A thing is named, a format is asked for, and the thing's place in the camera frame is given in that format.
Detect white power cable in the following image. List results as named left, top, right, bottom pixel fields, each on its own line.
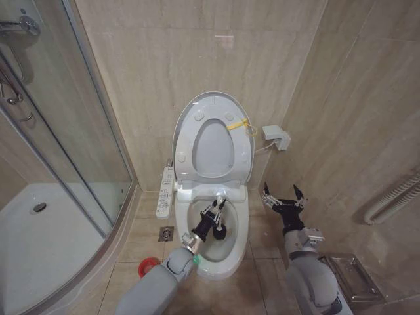
left=253, top=138, right=280, bottom=154

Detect yellow pull strap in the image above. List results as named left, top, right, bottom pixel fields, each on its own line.
left=226, top=118, right=259, bottom=137

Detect white bidet control panel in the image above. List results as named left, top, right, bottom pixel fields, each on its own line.
left=155, top=165, right=175, bottom=219

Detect red toilet brush holder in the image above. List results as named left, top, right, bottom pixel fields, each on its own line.
left=138, top=257, right=161, bottom=280

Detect toilet brush with black head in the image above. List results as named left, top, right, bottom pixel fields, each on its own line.
left=211, top=195, right=230, bottom=242

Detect curved glass shower enclosure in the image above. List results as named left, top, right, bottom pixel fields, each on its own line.
left=0, top=0, right=139, bottom=315

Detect white toilet seat ring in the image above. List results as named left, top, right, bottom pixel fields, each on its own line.
left=175, top=104, right=255, bottom=182

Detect chrome shower hose fittings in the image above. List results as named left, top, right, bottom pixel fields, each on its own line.
left=0, top=62, right=36, bottom=123

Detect chrome shower faucet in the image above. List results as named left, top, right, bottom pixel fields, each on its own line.
left=0, top=16, right=42, bottom=36

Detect white toilet bowl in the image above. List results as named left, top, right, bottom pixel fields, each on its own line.
left=173, top=181, right=251, bottom=280

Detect white shower tray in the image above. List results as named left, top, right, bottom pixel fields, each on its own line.
left=0, top=182, right=138, bottom=315

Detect white wall radiator pipe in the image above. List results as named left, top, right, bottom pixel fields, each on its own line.
left=363, top=170, right=420, bottom=227

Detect square metal floor drain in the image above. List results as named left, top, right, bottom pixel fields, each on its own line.
left=157, top=226, right=175, bottom=242

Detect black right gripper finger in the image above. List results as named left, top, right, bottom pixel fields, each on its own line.
left=293, top=184, right=310, bottom=208
left=261, top=181, right=279, bottom=210

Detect grey wall power box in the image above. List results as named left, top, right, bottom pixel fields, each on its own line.
left=261, top=124, right=292, bottom=152

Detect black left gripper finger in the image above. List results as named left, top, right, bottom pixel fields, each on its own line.
left=200, top=199, right=221, bottom=216
left=213, top=200, right=226, bottom=228

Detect white toilet lid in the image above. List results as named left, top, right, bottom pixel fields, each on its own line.
left=173, top=91, right=257, bottom=184

